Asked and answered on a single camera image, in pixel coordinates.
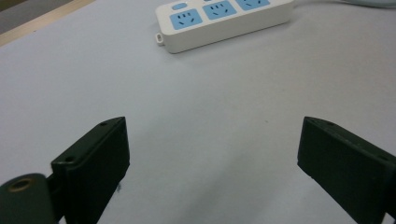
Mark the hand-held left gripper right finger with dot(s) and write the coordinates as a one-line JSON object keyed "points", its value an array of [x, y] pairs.
{"points": [[348, 165]]}

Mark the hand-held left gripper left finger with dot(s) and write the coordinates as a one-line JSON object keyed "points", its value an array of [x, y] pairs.
{"points": [[93, 168]]}

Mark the white power strip blue sockets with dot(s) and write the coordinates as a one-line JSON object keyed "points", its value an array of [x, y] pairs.
{"points": [[218, 25]]}

